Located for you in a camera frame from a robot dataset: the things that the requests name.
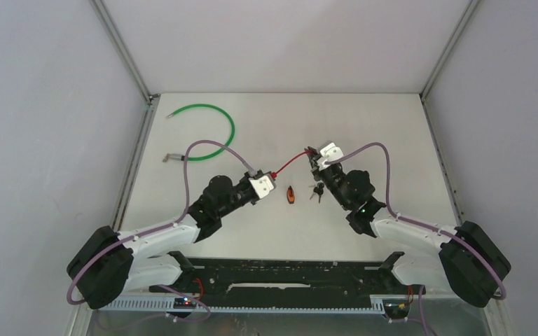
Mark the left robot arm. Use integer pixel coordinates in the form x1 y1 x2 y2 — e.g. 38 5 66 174
67 171 276 309

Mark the black key bunch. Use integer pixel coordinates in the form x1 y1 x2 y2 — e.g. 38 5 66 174
309 182 325 203

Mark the red cable lock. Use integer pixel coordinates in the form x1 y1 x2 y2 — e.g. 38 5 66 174
270 150 313 179

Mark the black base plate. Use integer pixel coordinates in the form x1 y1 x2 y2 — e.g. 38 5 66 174
170 258 420 308

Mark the grey cable duct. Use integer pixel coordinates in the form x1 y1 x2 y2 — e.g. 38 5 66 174
100 295 385 315

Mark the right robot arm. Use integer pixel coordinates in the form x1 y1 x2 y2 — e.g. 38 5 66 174
306 142 511 308

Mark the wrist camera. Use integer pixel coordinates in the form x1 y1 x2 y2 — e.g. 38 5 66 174
249 173 276 200
317 141 344 167

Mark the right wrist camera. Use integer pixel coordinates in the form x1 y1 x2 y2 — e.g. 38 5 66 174
317 141 344 167

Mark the green cable lock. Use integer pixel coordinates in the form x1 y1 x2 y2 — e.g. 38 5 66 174
165 103 236 162

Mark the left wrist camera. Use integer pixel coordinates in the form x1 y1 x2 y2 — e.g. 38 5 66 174
249 173 276 200

